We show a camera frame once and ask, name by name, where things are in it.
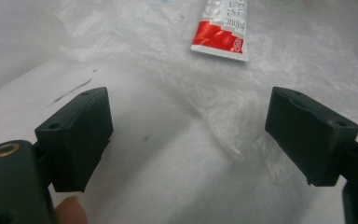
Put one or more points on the red and white tube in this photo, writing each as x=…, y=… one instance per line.
x=220, y=37

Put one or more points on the clear smiley-face plastic bag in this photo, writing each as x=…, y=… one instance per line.
x=199, y=109

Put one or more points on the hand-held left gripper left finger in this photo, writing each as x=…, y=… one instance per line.
x=77, y=140

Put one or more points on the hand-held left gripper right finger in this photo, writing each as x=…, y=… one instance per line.
x=310, y=137

